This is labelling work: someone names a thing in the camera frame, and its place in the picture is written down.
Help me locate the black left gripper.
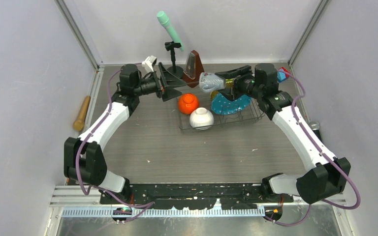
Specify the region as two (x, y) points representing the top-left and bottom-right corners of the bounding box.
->
(133, 63), (186, 102)

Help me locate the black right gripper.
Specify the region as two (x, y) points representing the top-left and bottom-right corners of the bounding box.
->
(215, 65), (263, 102)

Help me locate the woven bamboo plate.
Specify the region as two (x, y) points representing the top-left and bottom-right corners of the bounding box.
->
(210, 82), (233, 100)

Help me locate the grey printed mug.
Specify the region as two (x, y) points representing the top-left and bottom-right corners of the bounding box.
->
(199, 72), (226, 93)

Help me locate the blue dotted plate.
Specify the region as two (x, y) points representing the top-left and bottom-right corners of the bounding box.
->
(211, 93), (251, 116)

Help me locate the orange bowl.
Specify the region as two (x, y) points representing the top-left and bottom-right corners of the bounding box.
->
(177, 93), (200, 115)

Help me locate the white bowl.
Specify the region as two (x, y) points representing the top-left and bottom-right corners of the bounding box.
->
(189, 107), (215, 130)

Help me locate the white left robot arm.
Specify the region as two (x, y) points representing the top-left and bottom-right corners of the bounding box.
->
(63, 63), (186, 204)

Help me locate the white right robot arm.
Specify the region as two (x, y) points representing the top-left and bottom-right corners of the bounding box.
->
(217, 63), (351, 204)

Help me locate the black microphone stand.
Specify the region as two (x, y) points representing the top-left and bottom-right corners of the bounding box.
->
(164, 41), (183, 79)

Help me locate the brown wooden metronome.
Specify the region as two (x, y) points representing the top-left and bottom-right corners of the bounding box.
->
(182, 50), (205, 88)

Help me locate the colourful toy block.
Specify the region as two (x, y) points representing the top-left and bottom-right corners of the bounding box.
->
(277, 67), (291, 83)

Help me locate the mint green microphone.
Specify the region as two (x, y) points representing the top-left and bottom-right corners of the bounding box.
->
(157, 11), (185, 52)

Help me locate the black handheld microphone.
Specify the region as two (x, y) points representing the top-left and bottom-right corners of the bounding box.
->
(308, 121), (322, 142)

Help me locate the wooden rolling pin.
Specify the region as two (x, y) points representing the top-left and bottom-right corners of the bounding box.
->
(73, 96), (91, 131)

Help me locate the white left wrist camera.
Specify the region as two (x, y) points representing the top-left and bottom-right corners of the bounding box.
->
(141, 56), (157, 73)

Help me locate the black wire dish rack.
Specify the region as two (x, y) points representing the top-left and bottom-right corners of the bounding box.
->
(175, 79), (264, 130)

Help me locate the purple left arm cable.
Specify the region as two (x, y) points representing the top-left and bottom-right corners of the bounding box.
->
(75, 62), (156, 223)

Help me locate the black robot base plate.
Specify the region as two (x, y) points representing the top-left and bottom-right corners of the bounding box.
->
(100, 183), (293, 210)

